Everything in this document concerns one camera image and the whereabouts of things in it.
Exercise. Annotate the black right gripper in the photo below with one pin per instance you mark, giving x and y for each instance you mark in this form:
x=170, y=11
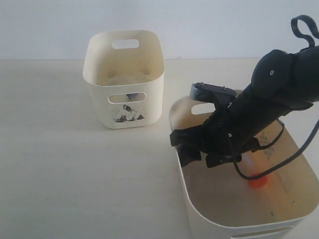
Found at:
x=230, y=129

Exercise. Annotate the blue-capped tube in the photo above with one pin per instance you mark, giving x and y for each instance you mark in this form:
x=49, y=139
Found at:
x=132, y=96

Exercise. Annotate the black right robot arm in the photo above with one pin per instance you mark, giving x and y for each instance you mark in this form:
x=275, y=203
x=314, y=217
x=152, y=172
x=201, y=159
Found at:
x=281, y=83

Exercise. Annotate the large cream plastic bin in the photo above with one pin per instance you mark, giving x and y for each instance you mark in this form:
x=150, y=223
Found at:
x=222, y=205

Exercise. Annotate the small cream plastic bin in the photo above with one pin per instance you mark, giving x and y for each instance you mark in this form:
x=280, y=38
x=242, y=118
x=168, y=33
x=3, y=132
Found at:
x=123, y=62

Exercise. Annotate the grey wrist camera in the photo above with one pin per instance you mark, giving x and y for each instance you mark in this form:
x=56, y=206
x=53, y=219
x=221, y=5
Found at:
x=211, y=93

